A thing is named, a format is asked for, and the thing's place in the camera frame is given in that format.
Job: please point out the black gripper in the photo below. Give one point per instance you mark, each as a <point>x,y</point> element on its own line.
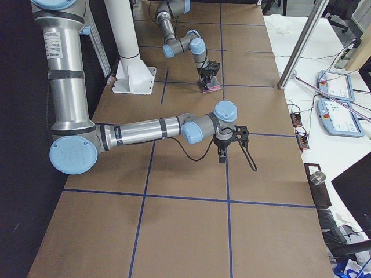
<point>221,143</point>
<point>204,74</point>

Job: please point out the black monitor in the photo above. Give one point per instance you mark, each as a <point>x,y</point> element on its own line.
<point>353,188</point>

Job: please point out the teach pendant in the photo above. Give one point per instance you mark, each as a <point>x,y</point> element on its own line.
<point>337,120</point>
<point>336,85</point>

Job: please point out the metal grabber stick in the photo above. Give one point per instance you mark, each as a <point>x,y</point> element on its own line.
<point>331,98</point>

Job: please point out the pink and grey towel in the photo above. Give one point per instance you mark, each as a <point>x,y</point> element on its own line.
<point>211,86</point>

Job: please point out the orange black connector box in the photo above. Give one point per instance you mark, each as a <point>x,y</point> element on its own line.
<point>296,119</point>

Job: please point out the aluminium frame post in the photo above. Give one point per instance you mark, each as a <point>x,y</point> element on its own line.
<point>303,39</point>

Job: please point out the near teach pendant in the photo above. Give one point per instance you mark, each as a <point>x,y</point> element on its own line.
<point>337,120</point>

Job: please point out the far teach pendant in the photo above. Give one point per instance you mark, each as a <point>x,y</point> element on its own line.
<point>336,85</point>

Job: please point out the black tray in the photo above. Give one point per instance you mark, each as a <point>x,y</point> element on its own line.
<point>319,192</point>

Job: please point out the metal cylinder weight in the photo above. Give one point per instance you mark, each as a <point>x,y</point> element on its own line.
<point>317,178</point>

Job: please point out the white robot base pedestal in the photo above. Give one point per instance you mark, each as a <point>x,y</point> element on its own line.
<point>133,76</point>

